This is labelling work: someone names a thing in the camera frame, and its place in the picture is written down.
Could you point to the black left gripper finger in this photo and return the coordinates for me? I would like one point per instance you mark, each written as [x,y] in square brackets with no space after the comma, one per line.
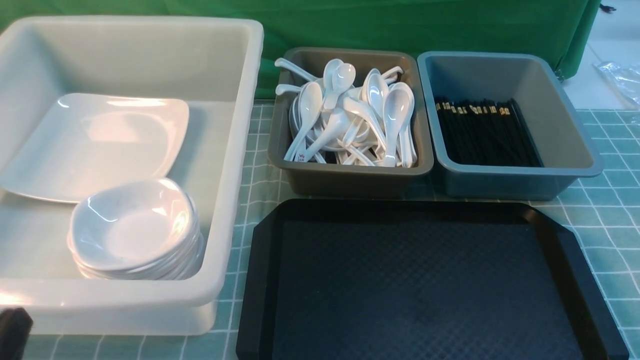
[15,328]

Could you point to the large white square plate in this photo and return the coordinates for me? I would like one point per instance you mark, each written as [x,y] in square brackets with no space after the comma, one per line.
[87,143]

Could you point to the stack of white bowls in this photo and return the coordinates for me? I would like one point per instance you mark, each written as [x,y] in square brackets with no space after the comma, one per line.
[142,230]

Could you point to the black plastic serving tray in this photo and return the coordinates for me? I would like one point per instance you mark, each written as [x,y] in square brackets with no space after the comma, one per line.
[348,279]

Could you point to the brown plastic spoon bin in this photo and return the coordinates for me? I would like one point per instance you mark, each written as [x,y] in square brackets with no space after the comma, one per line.
[349,181]

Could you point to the large white plastic tub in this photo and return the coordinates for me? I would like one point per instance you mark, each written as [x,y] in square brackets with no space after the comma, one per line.
[210,63]

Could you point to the pile of white spoons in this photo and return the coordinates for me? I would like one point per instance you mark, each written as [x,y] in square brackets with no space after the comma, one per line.
[368,125]

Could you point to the bundle of black chopsticks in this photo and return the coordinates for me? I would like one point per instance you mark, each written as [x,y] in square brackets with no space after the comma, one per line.
[486,133]

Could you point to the grey-blue plastic chopstick bin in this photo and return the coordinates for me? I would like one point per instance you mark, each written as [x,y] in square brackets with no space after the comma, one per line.
[563,143]

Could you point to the teal checkered tablecloth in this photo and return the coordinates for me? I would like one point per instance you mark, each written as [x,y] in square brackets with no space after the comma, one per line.
[603,213]

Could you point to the green cloth backdrop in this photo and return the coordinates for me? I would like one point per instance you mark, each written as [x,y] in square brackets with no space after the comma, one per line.
[553,30]

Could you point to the clear plastic bag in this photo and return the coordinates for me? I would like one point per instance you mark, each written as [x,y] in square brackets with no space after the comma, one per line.
[624,78]

